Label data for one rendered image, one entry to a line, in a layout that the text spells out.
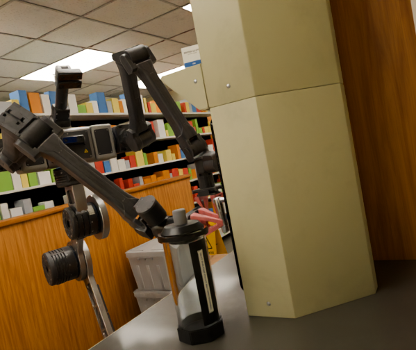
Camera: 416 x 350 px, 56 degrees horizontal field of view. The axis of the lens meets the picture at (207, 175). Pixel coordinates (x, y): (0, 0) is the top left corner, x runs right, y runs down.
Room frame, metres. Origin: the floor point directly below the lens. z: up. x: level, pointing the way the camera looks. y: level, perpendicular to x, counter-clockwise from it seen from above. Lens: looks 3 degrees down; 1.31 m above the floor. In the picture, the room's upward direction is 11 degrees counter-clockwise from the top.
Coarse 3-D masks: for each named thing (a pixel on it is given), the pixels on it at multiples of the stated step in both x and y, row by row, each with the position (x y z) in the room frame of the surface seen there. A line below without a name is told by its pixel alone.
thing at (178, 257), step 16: (192, 240) 0.77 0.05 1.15; (176, 256) 0.77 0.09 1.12; (208, 256) 0.80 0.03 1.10; (176, 272) 0.78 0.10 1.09; (192, 272) 0.77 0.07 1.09; (176, 288) 0.78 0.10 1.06; (192, 288) 0.77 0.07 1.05; (176, 304) 0.79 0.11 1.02; (192, 304) 0.77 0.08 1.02; (192, 320) 0.77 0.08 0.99
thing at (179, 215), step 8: (176, 216) 0.80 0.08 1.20; (184, 216) 0.81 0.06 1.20; (168, 224) 0.83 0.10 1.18; (176, 224) 0.80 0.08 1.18; (184, 224) 0.80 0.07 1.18; (192, 224) 0.79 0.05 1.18; (200, 224) 0.80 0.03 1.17; (168, 232) 0.78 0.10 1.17; (176, 232) 0.77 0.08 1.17; (184, 232) 0.77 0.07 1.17
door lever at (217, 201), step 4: (216, 200) 0.92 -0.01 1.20; (220, 200) 0.92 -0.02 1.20; (216, 204) 0.93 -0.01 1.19; (220, 204) 0.92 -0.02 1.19; (216, 208) 0.93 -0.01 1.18; (220, 208) 0.92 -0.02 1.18; (220, 212) 0.93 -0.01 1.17; (224, 212) 0.93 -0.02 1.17; (220, 216) 0.93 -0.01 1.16; (224, 216) 0.93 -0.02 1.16; (224, 220) 0.93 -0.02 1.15; (224, 224) 0.93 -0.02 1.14; (224, 228) 0.93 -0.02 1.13; (228, 228) 0.94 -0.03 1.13; (224, 232) 0.93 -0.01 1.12
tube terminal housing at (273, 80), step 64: (192, 0) 0.86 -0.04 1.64; (256, 0) 0.81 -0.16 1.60; (320, 0) 0.85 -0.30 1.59; (256, 64) 0.81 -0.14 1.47; (320, 64) 0.84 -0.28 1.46; (256, 128) 0.81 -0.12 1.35; (320, 128) 0.83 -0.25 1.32; (256, 192) 0.82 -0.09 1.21; (320, 192) 0.83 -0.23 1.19; (256, 256) 0.83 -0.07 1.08; (320, 256) 0.82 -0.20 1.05
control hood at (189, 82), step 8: (200, 64) 0.86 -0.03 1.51; (176, 72) 0.89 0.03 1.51; (184, 72) 0.88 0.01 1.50; (192, 72) 0.87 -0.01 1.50; (200, 72) 0.86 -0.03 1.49; (168, 80) 0.91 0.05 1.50; (176, 80) 0.90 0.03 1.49; (184, 80) 0.89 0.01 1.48; (192, 80) 0.87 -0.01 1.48; (200, 80) 0.86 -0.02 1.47; (176, 88) 0.90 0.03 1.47; (184, 88) 0.89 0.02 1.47; (192, 88) 0.88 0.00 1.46; (200, 88) 0.87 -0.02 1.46; (184, 96) 0.89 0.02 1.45; (192, 96) 0.88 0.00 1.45; (200, 96) 0.87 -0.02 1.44; (192, 104) 0.88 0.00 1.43; (200, 104) 0.87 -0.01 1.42; (208, 104) 0.86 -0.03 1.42
